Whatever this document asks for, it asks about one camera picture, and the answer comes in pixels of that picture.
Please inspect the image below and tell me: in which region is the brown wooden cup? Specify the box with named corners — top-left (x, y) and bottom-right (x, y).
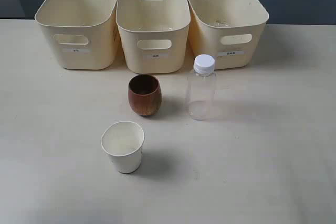
top-left (128, 74), bottom-right (162, 116)

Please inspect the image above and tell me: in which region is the clear plastic bottle white cap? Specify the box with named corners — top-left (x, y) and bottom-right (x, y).
top-left (185, 54), bottom-right (216, 121)

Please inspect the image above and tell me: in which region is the white paper cup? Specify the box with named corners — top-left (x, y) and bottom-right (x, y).
top-left (101, 121), bottom-right (145, 174)

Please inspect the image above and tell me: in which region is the middle cream plastic bin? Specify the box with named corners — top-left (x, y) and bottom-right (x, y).
top-left (116, 0), bottom-right (191, 74)

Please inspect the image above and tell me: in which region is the cream plastic bin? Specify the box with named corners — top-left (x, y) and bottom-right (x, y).
top-left (116, 0), bottom-right (191, 74)
top-left (188, 0), bottom-right (269, 70)
top-left (35, 0), bottom-right (120, 70)

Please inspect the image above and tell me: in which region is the right cream plastic bin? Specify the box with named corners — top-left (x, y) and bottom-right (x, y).
top-left (188, 0), bottom-right (269, 70)

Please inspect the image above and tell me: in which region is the left cream plastic bin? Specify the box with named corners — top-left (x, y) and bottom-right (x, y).
top-left (35, 0), bottom-right (120, 70)

